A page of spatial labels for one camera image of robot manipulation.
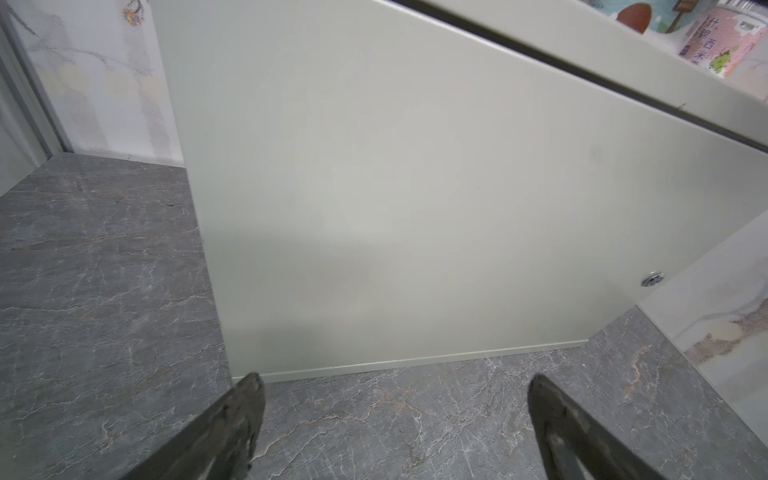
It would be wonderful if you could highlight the grey metal cabinet box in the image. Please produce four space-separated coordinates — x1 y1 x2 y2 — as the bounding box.
152 1 767 381

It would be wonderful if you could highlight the round cabinet key lock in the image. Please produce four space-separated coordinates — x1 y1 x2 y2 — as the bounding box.
640 271 665 288

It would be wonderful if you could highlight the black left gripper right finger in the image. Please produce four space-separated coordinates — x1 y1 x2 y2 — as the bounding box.
527 374 662 479

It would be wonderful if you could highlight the white lid can blue label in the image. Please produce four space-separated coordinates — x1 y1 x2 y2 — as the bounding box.
584 0 714 34

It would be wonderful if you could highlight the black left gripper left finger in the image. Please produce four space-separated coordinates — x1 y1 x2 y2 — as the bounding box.
123 372 266 479

